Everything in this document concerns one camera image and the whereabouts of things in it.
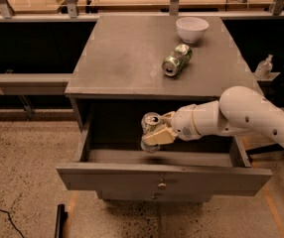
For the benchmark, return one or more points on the top drawer knob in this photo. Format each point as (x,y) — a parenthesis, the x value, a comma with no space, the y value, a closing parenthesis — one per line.
(162,185)

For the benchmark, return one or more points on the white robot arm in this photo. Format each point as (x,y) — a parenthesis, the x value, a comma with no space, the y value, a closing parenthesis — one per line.
(238,110)

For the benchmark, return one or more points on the open grey top drawer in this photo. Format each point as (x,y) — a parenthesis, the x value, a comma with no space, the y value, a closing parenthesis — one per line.
(110,161)

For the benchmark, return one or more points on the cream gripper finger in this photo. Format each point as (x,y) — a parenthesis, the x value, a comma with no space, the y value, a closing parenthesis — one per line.
(168,117)
(161,136)

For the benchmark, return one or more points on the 7up can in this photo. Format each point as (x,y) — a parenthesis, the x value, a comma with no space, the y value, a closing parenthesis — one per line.
(148,123)

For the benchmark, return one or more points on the black office chair base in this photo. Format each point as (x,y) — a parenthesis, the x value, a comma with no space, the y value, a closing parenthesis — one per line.
(264,149)

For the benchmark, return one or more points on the white bowl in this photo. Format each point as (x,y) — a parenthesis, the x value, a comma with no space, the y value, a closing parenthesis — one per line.
(191,29)

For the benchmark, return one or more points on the metal rail frame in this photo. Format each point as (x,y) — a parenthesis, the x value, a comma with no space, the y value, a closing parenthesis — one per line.
(82,10)

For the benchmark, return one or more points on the black bar on floor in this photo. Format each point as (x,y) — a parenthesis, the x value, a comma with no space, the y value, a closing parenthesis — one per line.
(61,221)

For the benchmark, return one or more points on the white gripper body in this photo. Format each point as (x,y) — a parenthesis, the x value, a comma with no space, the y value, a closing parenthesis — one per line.
(184,122)

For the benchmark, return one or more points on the clear sanitizer bottle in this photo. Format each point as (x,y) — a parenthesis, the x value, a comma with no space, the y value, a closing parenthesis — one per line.
(264,68)

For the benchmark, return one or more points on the green can lying down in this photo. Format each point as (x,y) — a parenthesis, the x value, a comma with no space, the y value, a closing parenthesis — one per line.
(177,60)

